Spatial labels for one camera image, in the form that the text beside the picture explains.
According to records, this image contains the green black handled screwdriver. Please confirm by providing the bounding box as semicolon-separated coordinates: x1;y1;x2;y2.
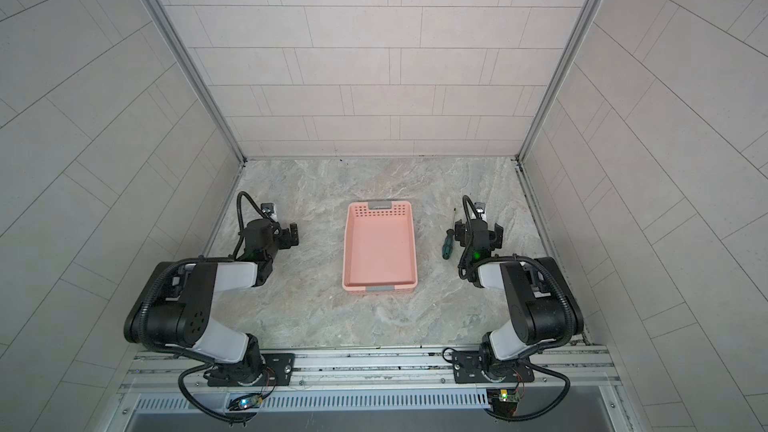
441;208;457;260

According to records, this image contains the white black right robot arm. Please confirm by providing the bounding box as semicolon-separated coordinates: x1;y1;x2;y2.
454;218;584;382

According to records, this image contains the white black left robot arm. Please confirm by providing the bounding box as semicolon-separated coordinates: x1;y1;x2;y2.
123;218;299;387

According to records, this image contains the pink plastic bin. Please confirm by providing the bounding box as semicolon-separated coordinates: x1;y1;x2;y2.
342;200;418;294

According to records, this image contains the right green circuit board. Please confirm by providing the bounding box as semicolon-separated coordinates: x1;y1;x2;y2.
487;389;520;417

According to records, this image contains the green circuit board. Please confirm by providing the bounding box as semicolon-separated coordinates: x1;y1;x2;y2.
227;394;263;412
487;389;520;417

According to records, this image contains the left green circuit board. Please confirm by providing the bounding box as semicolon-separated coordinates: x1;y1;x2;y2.
227;394;263;412

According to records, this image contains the white ventilation grille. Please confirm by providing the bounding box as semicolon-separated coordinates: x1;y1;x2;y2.
134;388;490;414

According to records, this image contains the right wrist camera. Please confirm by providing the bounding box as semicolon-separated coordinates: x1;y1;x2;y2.
474;202;487;220

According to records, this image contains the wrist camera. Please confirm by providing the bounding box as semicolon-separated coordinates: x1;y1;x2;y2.
474;202;487;220
260;203;278;221

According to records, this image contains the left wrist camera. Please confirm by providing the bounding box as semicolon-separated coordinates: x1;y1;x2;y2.
260;203;278;221

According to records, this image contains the right black corrugated cable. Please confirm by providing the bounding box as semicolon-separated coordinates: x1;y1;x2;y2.
458;194;577;343

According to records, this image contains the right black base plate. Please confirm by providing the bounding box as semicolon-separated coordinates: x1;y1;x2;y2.
451;351;535;385

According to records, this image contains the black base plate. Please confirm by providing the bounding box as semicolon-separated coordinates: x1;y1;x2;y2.
451;351;535;385
203;352;295;387

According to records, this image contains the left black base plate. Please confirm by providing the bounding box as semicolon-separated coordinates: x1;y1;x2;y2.
203;352;295;387

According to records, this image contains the aluminium mounting rail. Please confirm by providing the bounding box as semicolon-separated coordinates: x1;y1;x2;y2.
118;344;622;395

